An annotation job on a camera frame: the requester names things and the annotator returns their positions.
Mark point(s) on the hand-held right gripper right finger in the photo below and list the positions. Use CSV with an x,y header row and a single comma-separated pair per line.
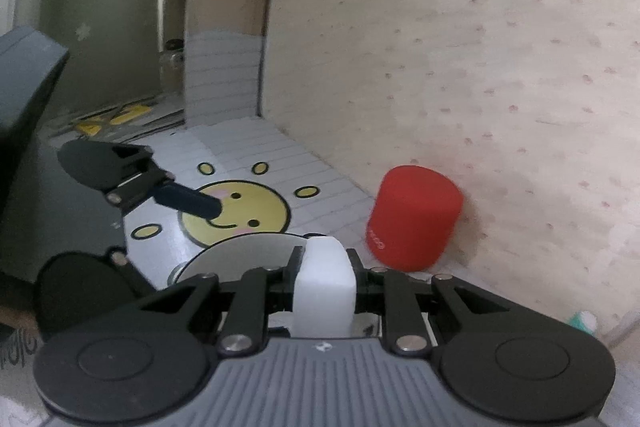
x,y
360,292

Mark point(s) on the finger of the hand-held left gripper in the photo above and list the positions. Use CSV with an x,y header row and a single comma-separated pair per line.
x,y
127,269
190,202

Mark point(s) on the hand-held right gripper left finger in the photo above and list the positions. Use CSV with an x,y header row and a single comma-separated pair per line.
x,y
295,279

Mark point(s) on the white sponge block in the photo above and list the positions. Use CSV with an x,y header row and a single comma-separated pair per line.
x,y
324,287

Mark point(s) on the yellow bowl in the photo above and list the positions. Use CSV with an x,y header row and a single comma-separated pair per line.
x,y
240,257

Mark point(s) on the red cylindrical speaker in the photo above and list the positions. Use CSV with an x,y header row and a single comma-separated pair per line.
x,y
410,217

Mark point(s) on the teal capped small bottle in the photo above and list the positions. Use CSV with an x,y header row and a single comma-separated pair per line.
x,y
582,322

